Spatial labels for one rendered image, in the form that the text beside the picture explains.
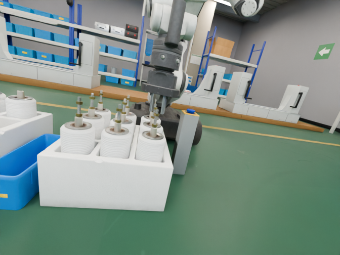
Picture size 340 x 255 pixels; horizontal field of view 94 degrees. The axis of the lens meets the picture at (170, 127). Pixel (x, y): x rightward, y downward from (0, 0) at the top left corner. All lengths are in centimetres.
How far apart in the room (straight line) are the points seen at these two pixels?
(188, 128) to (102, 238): 50
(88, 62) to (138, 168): 235
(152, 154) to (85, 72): 234
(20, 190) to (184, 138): 58
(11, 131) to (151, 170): 51
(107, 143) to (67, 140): 11
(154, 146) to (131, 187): 15
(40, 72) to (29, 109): 204
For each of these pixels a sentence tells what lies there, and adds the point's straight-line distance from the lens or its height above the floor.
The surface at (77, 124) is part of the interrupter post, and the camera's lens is 56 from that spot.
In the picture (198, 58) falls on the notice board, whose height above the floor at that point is 142.
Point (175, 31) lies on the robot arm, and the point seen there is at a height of 56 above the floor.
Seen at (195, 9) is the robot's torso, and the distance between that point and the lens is 112.
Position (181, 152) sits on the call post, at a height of 12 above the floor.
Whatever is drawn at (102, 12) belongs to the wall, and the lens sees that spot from 942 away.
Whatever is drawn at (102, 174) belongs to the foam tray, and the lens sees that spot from 54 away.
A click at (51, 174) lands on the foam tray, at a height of 12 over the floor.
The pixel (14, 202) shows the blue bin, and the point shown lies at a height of 3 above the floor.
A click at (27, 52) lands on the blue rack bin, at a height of 37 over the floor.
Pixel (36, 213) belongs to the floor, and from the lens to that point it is 66.
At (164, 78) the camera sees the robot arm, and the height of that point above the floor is 44.
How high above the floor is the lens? 45
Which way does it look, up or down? 17 degrees down
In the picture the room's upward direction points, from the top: 12 degrees clockwise
